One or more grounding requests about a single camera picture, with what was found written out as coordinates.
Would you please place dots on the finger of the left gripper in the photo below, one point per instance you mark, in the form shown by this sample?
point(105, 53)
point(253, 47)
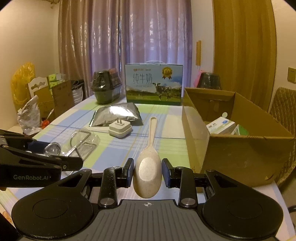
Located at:
point(37, 147)

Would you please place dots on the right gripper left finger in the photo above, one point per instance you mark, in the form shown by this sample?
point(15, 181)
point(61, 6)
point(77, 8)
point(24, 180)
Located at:
point(113, 178)

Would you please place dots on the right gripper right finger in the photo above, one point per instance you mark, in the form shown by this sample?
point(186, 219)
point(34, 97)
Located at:
point(183, 179)

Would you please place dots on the beige rice spoon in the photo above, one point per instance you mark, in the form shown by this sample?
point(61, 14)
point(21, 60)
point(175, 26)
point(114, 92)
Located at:
point(147, 177)

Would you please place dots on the clear plastic blister pack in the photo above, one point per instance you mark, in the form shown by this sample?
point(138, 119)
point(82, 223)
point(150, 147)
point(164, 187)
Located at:
point(82, 144)

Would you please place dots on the white power adapter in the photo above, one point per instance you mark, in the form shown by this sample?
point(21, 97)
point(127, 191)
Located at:
point(120, 128)

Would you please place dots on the silver foil pouch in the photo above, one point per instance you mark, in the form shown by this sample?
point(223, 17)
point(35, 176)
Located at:
point(106, 115)

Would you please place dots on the white medicine box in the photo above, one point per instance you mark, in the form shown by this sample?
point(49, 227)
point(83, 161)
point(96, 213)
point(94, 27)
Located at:
point(221, 126)

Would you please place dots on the green medicine box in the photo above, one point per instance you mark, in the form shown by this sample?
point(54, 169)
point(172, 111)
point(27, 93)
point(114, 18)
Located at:
point(240, 131)

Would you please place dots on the white plastic bag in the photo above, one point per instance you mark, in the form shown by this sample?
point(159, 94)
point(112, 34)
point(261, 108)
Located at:
point(29, 117)

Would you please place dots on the yellow plastic bag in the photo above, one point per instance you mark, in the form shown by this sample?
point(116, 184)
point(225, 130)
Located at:
point(19, 84)

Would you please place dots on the cardboard boxes beside table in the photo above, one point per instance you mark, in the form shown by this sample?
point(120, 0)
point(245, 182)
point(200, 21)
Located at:
point(56, 94)

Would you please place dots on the brown cardboard box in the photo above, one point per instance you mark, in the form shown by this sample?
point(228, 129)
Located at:
point(255, 159)

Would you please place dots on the dark wrapped bowl container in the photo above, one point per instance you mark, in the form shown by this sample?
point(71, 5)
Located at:
point(106, 86)

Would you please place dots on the blue milk carton box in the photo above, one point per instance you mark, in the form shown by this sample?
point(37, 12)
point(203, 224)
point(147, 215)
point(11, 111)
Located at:
point(154, 83)

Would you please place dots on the quilted brown chair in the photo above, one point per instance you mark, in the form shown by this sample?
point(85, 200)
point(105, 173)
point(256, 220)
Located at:
point(283, 110)

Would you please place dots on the purple curtain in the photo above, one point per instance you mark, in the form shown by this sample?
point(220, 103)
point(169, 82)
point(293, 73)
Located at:
point(98, 35)

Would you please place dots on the wooden door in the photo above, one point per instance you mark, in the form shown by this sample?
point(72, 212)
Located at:
point(245, 48)

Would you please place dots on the orange handled screwdriver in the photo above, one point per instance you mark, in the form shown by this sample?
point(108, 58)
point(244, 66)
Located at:
point(46, 122)

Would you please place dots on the wooden wall hanger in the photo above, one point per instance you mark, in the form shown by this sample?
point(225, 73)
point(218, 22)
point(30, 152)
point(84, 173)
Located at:
point(198, 52)

